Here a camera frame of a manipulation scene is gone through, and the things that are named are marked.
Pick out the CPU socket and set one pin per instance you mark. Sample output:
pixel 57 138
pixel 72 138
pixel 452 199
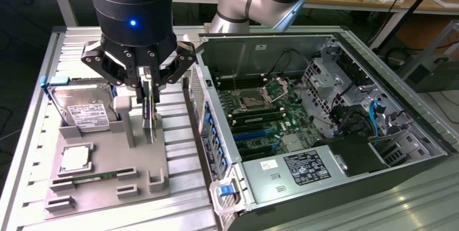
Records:
pixel 251 99

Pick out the blue expansion slot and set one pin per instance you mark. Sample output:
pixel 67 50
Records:
pixel 252 135

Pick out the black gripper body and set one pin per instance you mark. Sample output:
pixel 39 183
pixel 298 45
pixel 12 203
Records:
pixel 132 10

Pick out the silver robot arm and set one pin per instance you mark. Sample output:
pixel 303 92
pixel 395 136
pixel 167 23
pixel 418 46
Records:
pixel 232 0

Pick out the green graphics card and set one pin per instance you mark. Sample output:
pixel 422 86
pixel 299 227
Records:
pixel 148 118

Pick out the silver chipset heatsink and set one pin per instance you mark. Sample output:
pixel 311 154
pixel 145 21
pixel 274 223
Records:
pixel 292 143

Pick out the silver hard disk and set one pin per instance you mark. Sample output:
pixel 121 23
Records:
pixel 85 107

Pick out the grey power supply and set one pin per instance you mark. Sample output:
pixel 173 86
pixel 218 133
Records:
pixel 272 177

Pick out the metal disk bay cage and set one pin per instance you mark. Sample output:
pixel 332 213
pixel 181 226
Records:
pixel 323 80

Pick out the black plastic shroud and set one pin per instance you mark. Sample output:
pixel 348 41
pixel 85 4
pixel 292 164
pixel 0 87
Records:
pixel 351 155

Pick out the hard disk drive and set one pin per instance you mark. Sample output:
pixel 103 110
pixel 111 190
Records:
pixel 59 80

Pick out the metal socket cover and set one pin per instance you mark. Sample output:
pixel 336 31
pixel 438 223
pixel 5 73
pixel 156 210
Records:
pixel 278 88

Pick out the black slanted pole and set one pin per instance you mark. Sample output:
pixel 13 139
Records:
pixel 412 8

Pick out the silver CPU chip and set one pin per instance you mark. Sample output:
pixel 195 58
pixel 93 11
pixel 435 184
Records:
pixel 75 159

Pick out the black floor box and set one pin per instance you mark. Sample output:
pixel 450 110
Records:
pixel 438 78

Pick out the wooden desk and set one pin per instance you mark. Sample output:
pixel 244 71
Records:
pixel 358 4

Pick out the grey parts rack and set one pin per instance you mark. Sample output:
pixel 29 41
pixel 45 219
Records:
pixel 117 155

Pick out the green RAM stick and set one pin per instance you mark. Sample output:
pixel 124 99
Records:
pixel 89 178

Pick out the aluminium profile frame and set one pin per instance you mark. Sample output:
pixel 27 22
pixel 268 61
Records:
pixel 440 37

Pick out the blue case latch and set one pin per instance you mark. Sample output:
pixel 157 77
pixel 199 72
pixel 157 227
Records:
pixel 224 190

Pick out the open black PC case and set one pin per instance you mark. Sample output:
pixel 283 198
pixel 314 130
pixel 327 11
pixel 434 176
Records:
pixel 394 182

